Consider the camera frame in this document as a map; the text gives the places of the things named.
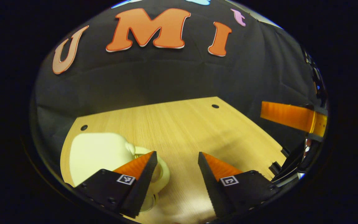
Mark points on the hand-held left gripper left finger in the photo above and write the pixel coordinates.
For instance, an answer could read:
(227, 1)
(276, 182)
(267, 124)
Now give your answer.
(141, 186)

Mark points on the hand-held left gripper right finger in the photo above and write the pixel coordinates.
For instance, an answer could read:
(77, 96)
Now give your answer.
(211, 189)

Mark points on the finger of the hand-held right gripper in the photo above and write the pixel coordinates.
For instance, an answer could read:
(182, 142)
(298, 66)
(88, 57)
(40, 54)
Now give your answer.
(284, 115)

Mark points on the pale yellow suitcase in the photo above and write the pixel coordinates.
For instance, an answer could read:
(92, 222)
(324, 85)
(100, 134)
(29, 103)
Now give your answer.
(98, 155)

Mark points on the black backdrop cloth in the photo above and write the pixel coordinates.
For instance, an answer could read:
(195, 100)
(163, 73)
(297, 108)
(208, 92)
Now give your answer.
(166, 77)

